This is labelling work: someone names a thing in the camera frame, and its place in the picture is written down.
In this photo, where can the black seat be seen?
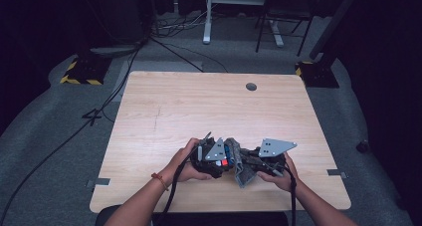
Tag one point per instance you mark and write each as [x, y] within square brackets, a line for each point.
[225, 219]

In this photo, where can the person's left hand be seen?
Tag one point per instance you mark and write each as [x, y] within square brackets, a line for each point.
[180, 166]

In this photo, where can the small black floor object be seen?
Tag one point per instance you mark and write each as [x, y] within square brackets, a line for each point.
[362, 146]

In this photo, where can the black yellow striped stand base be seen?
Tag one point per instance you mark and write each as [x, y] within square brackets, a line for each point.
[84, 71]
[318, 75]

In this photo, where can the grey round table grommet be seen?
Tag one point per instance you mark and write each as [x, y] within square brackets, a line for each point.
[251, 86]

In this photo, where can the white desk frame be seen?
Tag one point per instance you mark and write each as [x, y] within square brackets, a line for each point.
[207, 17]

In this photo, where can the black metal chair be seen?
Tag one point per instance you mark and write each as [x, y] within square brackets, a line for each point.
[285, 13]

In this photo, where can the grey tape strip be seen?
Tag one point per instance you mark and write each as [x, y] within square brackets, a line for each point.
[101, 181]
[336, 173]

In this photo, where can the black slanted pole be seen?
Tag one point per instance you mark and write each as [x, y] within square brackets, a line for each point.
[335, 20]

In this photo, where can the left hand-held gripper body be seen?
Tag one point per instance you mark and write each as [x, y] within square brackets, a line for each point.
[212, 153]

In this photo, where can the grey cloth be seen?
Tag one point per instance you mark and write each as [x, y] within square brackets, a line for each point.
[244, 173]

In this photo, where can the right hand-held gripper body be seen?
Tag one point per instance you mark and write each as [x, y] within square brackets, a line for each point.
[273, 148]

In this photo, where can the person's right hand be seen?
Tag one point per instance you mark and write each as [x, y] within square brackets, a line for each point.
[282, 179]

